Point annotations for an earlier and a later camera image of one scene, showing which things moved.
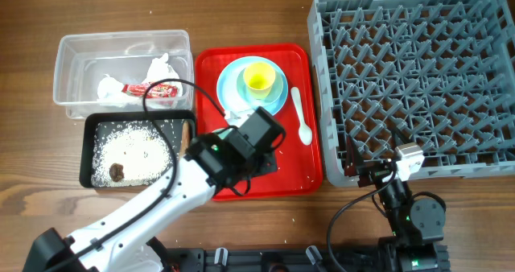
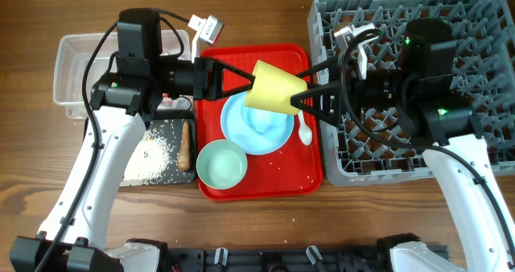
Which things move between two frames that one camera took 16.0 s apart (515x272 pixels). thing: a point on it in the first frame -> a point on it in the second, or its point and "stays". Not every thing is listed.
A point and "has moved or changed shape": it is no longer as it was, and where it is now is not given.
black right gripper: x=372 y=174 -> x=332 y=89
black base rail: x=279 y=260 stays
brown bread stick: x=186 y=135 stays
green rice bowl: x=222 y=133 has moved or changed shape
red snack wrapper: x=156 y=91 has moved or changed shape
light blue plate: x=229 y=100 -> x=258 y=131
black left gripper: x=267 y=164 -> x=207 y=84
